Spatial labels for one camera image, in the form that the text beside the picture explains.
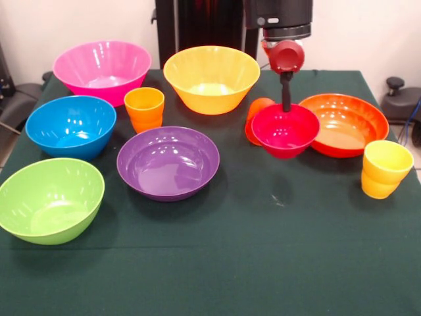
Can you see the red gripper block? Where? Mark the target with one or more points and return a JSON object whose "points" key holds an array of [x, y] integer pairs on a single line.
{"points": [[287, 57]]}

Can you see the red-orange cup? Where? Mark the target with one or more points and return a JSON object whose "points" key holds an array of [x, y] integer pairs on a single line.
{"points": [[258, 105]]}

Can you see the small crimson bowl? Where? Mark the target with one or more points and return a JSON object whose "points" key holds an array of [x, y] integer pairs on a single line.
{"points": [[284, 135]]}

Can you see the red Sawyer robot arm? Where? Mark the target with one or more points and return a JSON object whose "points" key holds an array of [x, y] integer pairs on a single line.
{"points": [[279, 13]]}

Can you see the shallow red-orange bowl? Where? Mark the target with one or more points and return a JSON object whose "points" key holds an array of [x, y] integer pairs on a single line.
{"points": [[355, 125]]}

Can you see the large yellow-orange bowl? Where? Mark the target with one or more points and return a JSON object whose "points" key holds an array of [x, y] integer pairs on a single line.
{"points": [[210, 72]]}

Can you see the yellow cup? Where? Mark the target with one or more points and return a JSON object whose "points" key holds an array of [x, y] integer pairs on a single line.
{"points": [[385, 171]]}

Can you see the purple bowl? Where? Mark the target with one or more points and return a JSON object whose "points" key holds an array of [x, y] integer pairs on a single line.
{"points": [[167, 161]]}

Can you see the orange cup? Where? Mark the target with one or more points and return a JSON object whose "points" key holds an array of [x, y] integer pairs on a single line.
{"points": [[144, 112]]}

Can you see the dark green tablecloth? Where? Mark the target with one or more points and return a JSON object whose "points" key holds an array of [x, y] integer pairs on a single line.
{"points": [[263, 247]]}

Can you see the large pink bowl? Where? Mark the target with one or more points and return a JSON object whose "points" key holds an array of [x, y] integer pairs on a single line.
{"points": [[98, 62]]}

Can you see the blue bowl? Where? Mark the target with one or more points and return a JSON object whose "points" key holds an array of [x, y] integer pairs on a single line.
{"points": [[69, 128]]}

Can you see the green bowl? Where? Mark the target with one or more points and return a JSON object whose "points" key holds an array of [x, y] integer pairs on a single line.
{"points": [[49, 200]]}

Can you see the black device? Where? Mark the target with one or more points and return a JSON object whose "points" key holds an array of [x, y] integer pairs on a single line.
{"points": [[5, 75]]}

